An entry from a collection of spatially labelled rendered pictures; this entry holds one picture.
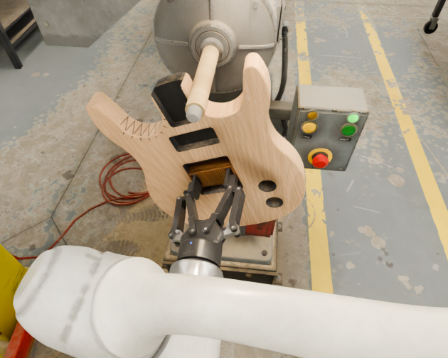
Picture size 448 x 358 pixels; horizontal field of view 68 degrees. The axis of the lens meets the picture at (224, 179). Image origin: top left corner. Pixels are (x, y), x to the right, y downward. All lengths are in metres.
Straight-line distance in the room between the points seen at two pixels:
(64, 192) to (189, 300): 1.96
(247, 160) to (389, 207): 1.60
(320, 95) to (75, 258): 0.63
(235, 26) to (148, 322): 0.54
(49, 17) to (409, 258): 1.88
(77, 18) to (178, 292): 0.31
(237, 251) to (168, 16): 1.02
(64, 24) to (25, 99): 2.70
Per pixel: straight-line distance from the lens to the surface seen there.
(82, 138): 2.54
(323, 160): 0.85
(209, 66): 0.62
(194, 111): 0.52
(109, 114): 0.65
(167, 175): 0.71
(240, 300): 0.31
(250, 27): 0.69
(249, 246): 1.47
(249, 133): 0.60
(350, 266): 1.87
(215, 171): 0.67
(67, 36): 0.45
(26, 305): 0.39
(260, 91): 0.55
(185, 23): 0.71
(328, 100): 0.81
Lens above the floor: 1.58
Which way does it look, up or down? 49 degrees down
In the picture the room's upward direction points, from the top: straight up
